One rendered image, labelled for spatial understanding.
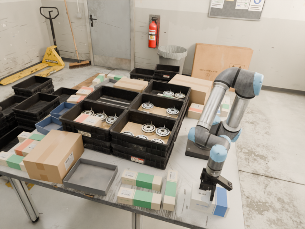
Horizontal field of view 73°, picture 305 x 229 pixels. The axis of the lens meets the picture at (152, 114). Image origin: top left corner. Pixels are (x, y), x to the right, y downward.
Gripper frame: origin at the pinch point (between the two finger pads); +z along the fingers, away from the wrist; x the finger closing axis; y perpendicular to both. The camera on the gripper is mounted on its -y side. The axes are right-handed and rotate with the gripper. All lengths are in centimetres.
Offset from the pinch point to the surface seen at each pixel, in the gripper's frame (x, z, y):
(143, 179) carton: -1.3, 0.2, 38.8
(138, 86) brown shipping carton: -105, -10, 74
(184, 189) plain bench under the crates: -5.7, 6.2, 14.2
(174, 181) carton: -4.8, 0.2, 20.6
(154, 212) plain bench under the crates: 13.8, 6.2, 28.4
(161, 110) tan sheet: -71, -7, 43
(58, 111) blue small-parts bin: -56, 4, 136
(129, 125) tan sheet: -41, -7, 62
